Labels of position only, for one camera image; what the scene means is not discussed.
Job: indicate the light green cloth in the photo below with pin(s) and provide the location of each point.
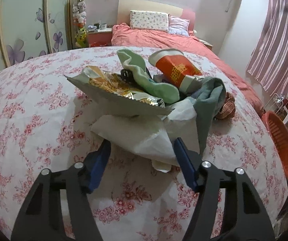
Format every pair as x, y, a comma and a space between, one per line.
156, 87

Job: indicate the hanging column of plush toys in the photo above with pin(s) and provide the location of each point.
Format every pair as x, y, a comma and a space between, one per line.
80, 15

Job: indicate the flower print wardrobe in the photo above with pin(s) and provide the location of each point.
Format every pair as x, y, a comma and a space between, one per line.
21, 30

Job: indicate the striped pink pillow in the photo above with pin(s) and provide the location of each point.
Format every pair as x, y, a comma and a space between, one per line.
179, 26

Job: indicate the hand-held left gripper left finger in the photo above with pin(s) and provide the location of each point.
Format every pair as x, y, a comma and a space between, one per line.
98, 160

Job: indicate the grey-blue cloth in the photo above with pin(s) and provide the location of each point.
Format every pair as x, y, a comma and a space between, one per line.
204, 100

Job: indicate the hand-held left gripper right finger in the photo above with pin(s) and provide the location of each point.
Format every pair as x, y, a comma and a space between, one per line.
184, 158

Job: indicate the red and white paper cup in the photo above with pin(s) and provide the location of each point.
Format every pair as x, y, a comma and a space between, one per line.
174, 67

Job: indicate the coral bed duvet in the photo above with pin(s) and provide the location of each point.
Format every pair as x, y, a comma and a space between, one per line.
159, 37

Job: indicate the white mug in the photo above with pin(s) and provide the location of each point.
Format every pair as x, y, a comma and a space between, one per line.
103, 26

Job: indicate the cream and pink headboard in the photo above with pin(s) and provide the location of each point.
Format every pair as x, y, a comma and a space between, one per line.
146, 6

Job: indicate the silver yellow snack bag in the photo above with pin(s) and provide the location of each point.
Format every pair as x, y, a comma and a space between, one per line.
108, 86

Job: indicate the white plastic bag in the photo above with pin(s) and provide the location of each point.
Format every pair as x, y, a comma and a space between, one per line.
133, 135

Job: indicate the pink nightstand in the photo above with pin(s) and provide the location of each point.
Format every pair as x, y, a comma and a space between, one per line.
98, 36

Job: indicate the red bin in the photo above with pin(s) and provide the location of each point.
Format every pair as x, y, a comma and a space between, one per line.
98, 44

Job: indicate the pink curtain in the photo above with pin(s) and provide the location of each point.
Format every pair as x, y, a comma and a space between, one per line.
279, 42

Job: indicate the orange plastic basket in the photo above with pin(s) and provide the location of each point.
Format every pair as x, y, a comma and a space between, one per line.
280, 135

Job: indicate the wooden bedside table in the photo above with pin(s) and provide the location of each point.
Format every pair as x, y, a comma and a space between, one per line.
208, 44

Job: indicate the pink floral tablecloth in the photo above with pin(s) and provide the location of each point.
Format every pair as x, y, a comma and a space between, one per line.
33, 105

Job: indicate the black beaded mesh pouch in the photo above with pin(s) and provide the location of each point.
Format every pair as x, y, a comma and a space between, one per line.
127, 75

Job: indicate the floral pillow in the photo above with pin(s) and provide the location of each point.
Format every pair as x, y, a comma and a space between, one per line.
149, 20

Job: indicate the brown striped ball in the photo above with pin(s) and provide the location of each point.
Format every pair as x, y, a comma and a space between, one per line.
227, 108

